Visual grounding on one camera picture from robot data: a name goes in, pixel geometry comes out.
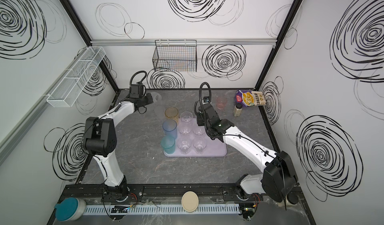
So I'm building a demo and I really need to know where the beige round lid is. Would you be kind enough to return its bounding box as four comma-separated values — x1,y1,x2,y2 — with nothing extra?
182,191,199,213

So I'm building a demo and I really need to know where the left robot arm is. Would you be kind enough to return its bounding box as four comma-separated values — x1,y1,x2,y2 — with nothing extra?
83,82,153,202

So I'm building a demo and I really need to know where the black wire basket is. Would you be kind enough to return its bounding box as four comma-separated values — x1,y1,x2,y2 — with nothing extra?
152,39,198,72

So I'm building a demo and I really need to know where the white wire shelf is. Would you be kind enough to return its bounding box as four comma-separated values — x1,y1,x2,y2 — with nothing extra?
47,47,106,108

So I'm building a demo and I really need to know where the snack bag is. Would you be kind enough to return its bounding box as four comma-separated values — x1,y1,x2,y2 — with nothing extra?
235,90,266,107

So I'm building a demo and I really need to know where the teal plastic cup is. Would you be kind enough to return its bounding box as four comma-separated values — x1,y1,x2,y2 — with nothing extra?
161,135,176,154

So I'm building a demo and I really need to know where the lilac plastic tray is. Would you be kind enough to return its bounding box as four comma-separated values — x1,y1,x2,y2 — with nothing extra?
164,118,227,157

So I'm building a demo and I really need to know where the blue plastic cup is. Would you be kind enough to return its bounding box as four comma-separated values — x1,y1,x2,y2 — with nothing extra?
162,119,178,139

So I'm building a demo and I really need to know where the jar with black lid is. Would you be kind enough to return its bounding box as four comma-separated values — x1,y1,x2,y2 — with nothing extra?
278,194,299,208

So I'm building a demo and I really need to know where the yellow plastic cup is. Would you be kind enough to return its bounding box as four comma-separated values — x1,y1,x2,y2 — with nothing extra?
165,107,179,122

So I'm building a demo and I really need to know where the small spice jar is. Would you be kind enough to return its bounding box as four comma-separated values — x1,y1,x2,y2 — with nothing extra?
233,103,243,117

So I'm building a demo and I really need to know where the black mounting rail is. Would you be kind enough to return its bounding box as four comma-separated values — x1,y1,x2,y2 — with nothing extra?
59,184,267,203

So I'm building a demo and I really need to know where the clear faceted glass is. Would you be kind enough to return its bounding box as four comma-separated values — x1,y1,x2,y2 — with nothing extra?
178,122,193,136

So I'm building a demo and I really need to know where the pink plastic cup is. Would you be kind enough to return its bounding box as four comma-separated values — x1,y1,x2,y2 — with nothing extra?
216,96,228,110

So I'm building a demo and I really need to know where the white cable duct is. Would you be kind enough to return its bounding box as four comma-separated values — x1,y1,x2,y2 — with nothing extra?
83,204,241,217

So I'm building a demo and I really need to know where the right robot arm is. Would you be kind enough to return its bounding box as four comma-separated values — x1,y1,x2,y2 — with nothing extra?
195,102,298,203

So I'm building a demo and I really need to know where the clear glass back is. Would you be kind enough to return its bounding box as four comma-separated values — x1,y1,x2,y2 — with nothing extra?
193,126,206,136

